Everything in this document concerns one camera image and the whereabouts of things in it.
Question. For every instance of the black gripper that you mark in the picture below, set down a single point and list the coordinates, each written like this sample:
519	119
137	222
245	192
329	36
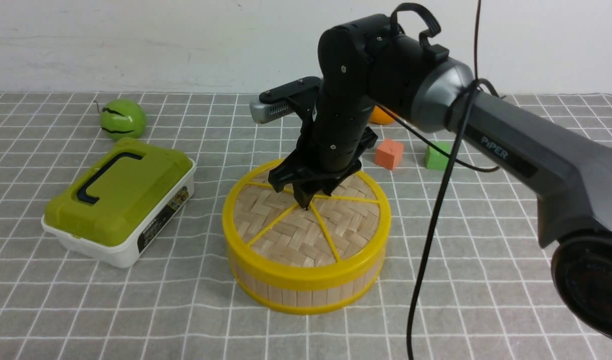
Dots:
332	137

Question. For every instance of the yellow woven steamer lid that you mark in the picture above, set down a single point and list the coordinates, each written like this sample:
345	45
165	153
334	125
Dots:
283	244

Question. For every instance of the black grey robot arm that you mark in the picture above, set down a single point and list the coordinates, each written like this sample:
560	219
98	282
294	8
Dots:
387	61

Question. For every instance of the yellow bamboo steamer basket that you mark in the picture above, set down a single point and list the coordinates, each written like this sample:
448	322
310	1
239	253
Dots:
330	296

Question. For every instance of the orange cube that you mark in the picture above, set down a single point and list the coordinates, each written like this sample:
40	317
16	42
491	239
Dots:
389	154

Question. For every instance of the orange toy pear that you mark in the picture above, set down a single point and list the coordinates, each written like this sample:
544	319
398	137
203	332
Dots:
381	116

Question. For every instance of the green cube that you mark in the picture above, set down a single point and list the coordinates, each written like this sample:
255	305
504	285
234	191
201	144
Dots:
436	155

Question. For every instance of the green toy apple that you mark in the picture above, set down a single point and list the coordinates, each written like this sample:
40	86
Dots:
122	118

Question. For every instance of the green lidded white box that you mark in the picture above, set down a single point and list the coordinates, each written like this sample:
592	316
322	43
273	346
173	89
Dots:
116	208

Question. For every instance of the grey checked tablecloth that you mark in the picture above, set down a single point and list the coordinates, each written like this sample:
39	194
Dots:
487	293

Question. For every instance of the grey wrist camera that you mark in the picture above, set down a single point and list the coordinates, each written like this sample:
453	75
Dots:
298	96

